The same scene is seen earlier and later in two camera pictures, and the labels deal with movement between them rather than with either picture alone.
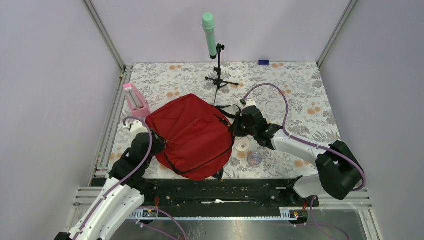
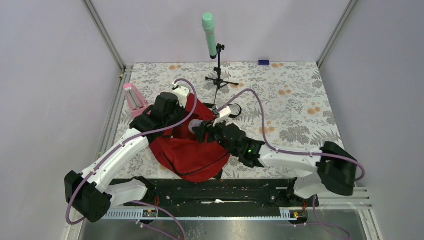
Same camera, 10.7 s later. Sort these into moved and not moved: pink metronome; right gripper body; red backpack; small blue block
Moved: right gripper body
Not moved: red backpack; small blue block; pink metronome
